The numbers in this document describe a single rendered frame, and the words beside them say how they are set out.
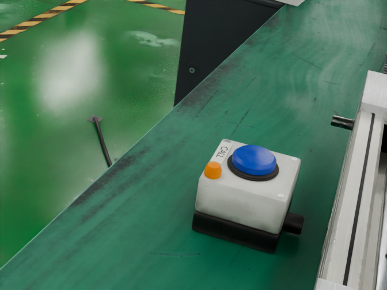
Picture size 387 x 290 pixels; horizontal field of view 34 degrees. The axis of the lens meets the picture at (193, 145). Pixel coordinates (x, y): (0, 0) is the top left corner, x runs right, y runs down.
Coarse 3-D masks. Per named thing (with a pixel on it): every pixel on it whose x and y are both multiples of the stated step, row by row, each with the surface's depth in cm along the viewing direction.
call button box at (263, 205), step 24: (240, 144) 62; (288, 168) 59; (216, 192) 56; (240, 192) 56; (264, 192) 55; (288, 192) 56; (216, 216) 58; (240, 216) 57; (264, 216) 56; (288, 216) 60; (240, 240) 58; (264, 240) 57
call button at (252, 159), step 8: (240, 152) 58; (248, 152) 58; (256, 152) 58; (264, 152) 59; (232, 160) 58; (240, 160) 57; (248, 160) 57; (256, 160) 57; (264, 160) 57; (272, 160) 58; (240, 168) 57; (248, 168) 57; (256, 168) 57; (264, 168) 57; (272, 168) 57
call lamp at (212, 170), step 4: (208, 164) 56; (212, 164) 56; (216, 164) 56; (208, 168) 56; (212, 168) 56; (216, 168) 56; (220, 168) 56; (204, 172) 57; (208, 172) 56; (212, 172) 56; (216, 172) 56; (220, 172) 56; (208, 176) 56; (212, 176) 56; (216, 176) 56; (220, 176) 57
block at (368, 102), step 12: (372, 72) 72; (372, 84) 69; (384, 84) 70; (372, 96) 67; (384, 96) 67; (360, 108) 66; (372, 108) 65; (384, 108) 65; (336, 120) 71; (348, 120) 71; (384, 132) 68; (348, 144) 69; (384, 144) 68
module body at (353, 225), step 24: (360, 120) 64; (384, 120) 65; (360, 144) 60; (360, 168) 56; (384, 168) 64; (336, 192) 64; (360, 192) 53; (384, 192) 59; (336, 216) 50; (360, 216) 50; (384, 216) 55; (336, 240) 47; (360, 240) 47; (384, 240) 52; (336, 264) 45; (360, 264) 45; (384, 264) 50; (360, 288) 43; (384, 288) 47
